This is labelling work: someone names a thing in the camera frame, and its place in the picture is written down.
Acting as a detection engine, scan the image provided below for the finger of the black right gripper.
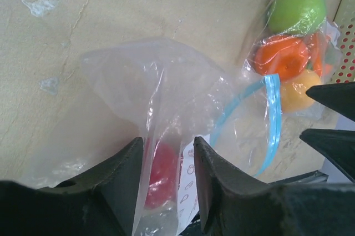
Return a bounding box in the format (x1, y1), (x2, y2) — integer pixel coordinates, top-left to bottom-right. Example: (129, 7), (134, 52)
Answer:
(300, 129), (354, 181)
(306, 82), (355, 121)

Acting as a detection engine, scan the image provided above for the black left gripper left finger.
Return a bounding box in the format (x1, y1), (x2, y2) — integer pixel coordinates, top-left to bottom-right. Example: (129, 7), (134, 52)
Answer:
(1, 137), (143, 235)

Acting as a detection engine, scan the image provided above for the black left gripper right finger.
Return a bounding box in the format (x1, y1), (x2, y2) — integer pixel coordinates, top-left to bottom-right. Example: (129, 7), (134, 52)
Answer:
(194, 137), (354, 235)

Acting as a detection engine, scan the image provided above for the clear bag blue zipper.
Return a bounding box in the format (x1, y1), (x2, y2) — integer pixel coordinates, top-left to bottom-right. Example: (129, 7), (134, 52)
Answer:
(21, 38), (281, 235)

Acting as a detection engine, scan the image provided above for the fake yellow orange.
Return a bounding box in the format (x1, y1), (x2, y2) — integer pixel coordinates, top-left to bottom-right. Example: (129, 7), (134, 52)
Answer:
(280, 69), (322, 113)

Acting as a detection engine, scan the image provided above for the fake orange persimmon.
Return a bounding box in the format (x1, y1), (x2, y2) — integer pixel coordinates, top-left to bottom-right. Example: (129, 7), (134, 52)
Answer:
(307, 32), (333, 78)

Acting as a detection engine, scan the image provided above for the fake orange tangerine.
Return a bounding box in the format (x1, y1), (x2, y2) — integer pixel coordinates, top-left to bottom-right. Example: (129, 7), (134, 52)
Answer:
(253, 35), (310, 82)

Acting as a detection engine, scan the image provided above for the dark red fake apple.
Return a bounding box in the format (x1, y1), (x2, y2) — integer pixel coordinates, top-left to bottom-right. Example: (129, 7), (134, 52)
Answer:
(144, 142), (178, 210)

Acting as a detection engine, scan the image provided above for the clear bag red zipper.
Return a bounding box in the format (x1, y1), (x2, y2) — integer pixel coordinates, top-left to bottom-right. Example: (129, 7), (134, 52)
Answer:
(240, 0), (341, 120)

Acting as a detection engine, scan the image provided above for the green fake fruit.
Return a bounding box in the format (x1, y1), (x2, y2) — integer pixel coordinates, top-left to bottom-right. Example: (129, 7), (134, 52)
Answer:
(267, 0), (327, 35)

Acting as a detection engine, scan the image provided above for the green perforated basket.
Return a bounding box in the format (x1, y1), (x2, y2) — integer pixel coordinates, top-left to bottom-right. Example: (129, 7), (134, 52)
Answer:
(331, 0), (355, 83)

